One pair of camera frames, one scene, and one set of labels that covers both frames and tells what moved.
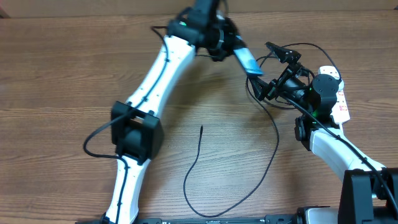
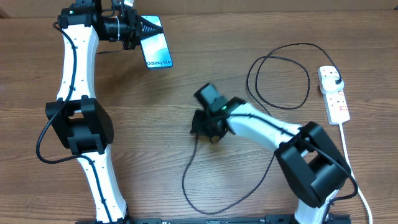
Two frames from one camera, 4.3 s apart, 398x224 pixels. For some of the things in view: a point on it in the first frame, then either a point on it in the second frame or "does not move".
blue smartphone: x=250 y=65 -> x=155 y=48
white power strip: x=340 y=112 does not move
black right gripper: x=282 y=53 -> x=198 y=130
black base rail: x=277 y=219 does not move
